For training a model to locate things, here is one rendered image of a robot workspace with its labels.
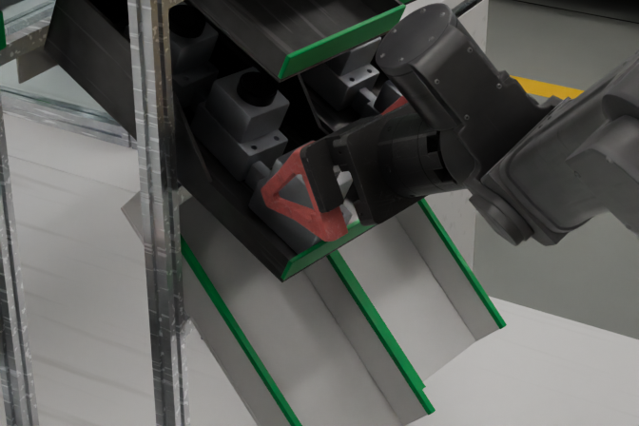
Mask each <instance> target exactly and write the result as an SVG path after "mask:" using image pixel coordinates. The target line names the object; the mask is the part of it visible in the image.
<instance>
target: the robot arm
mask: <svg viewBox="0 0 639 426"><path fill-rule="evenodd" d="M376 63H377V65H378V66H379V67H380V68H381V70H382V71H383V72H384V73H385V74H386V76H387V77H388V78H389V79H390V81H391V82H392V83H393V84H394V85H395V87H396V88H397V89H398V90H399V92H400V93H401V94H402V96H401V97H400V98H399V99H397V100H396V101H395V102H394V103H393V104H392V105H390V106H389V107H388V108H387V109H386V110H384V111H383V112H382V113H381V114H379V115H375V116H371V117H366V118H361V119H358V120H356V121H354V122H353V123H351V124H350V125H348V126H345V127H343V128H341V129H339V130H337V131H335V132H333V133H331V134H329V135H327V136H325V137H323V138H321V139H319V140H317V141H313V142H311V143H309V144H307V145H304V146H302V147H300V148H298V149H297V150H295V151H294V152H293V153H292V154H291V156H290V157H289V158H288V159H287V161H286V162H285V163H284V164H283V166H282V167H281V168H280V170H279V171H278V172H277V173H276V174H275V175H274V176H273V177H272V178H271V179H270V180H269V181H268V182H267V183H266V184H265V185H264V186H263V187H262V188H261V194H262V197H263V200H264V202H265V205H266V206H267V207H268V208H270V209H273V210H275V211H277V212H279V213H281V214H282V215H284V216H286V217H289V218H291V219H293V220H295V221H296V222H298V223H300V224H301V225H302V226H304V227H305V228H307V229H308V230H309V231H311V232H312V233H313V234H315V235H316V236H318V237H319V238H320V239H322V240H323V241H325V242H333V241H335V240H337V239H339V238H340V237H342V236H344V235H345V234H347V233H348V229H347V226H346V224H345V221H344V219H343V216H342V213H341V210H340V208H339V206H340V205H342V204H343V203H344V199H343V196H342V193H341V191H340V188H339V183H338V180H337V177H336V175H335V172H334V169H333V166H334V165H339V169H340V170H341V172H345V171H350V173H351V176H352V179H353V182H354V184H355V187H356V190H357V193H358V197H359V200H357V201H355V202H354V207H355V209H356V211H357V214H358V219H359V221H360V223H361V224H362V225H363V226H368V225H376V224H381V223H384V222H385V221H387V220H389V219H390V218H392V217H394V216H395V215H396V214H398V213H399V212H401V211H403V210H404V209H406V208H408V207H409V206H411V205H413V204H414V203H417V202H418V201H420V200H422V199H423V198H425V197H427V196H428V195H431V194H436V193H443V192H450V191H456V190H461V189H468V190H469V191H470V192H471V193H472V195H473V196H472V197H471V198H470V199H469V201H470V202H471V204H472V205H473V206H474V207H475V209H476V210H477V211H478V212H479V213H480V215H481V216H482V217H483V218H484V219H485V221H486V222H487V223H488V224H489V225H490V227H491V228H492V229H493V230H494V231H495V233H497V234H498V235H499V236H501V237H502V238H504V239H505V240H506V241H508V242H509V243H511V244H512V245H514V246H518V245H519V244H520V243H522V242H523V241H526V240H527V239H528V238H530V237H532V238H534V239H535V240H536V241H538V242H539V243H541V244H543V245H545V246H549V245H555V244H558V243H559V242H560V241H561V240H562V239H563V238H564V237H565V236H566V235H567V234H568V233H569V232H570V231H573V230H575V229H577V228H578V227H580V226H582V225H584V224H585V223H587V222H588V221H589V220H590V219H592V218H593V217H594V216H596V215H599V214H603V213H607V212H611V213H612V214H613V215H614V216H615V217H616V218H617V219H618V220H619V221H620V222H621V223H622V224H623V225H624V226H625V227H626V228H627V229H628V230H630V231H631V232H632V233H633V234H634V235H635V236H636V237H637V238H639V49H638V50H636V51H635V53H634V54H633V55H631V56H630V58H628V59H627V60H626V61H624V62H623V63H622V64H620V65H619V66H618V67H616V68H615V69H613V70H612V71H611V72H609V73H608V74H607V75H605V76H604V77H603V78H601V79H600V80H599V81H597V82H596V83H595V84H593V85H592V86H591V87H589V88H588V89H586V90H585V91H584V92H582V93H581V94H580V95H578V96H577V97H576V98H573V99H571V98H570V97H569V96H568V97H567V98H565V99H564V100H562V99H560V98H558V97H556V96H554V95H552V96H551V97H550V98H549V99H548V100H547V101H546V102H545V103H543V104H541V105H539V104H538V102H537V101H536V100H535V99H534V98H533V97H532V96H531V95H529V94H528V93H527V92H526V91H525V89H524V88H523V87H522V86H521V85H520V84H519V83H518V81H517V80H516V79H514V78H513V77H511V76H510V75H509V74H508V72H507V71H506V70H501V71H498V70H497V69H496V68H495V66H494V65H493V63H492V62H491V61H490V59H489V58H488V57H487V56H486V54H485V53H484V52H483V50H482V49H481V48H480V47H479V45H478V44H477V43H476V41H475V40H474V38H473V37H472V36H471V35H470V33H469V32H468V31H467V30H466V29H465V28H464V26H463V25H462V24H461V23H460V21H459V20H458V19H457V17H456V16H455V14H454V13H453V12H452V11H451V9H450V8H449V7H448V6H447V5H445V4H442V3H434V4H430V5H427V6H424V7H422V8H420V9H418V10H415V11H413V12H411V13H410V14H408V15H407V16H405V17H404V18H403V19H401V20H400V21H399V22H398V23H397V24H396V25H394V26H393V27H392V28H391V29H390V30H389V32H388V33H387V34H386V35H385V36H384V38H383V39H382V41H381V42H380V44H379V46H378V49H377V52H376ZM298 174H301V175H302V179H303V181H304V182H305V185H306V188H307V191H308V194H309V197H310V199H311V202H312V205H313V209H312V208H309V207H306V206H303V205H300V204H298V203H293V202H290V201H287V200H285V199H283V198H281V197H280V195H279V191H280V190H281V189H282V188H283V187H284V186H286V185H287V184H288V183H289V182H290V181H291V180H292V179H293V178H294V177H295V176H297V175H298Z"/></svg>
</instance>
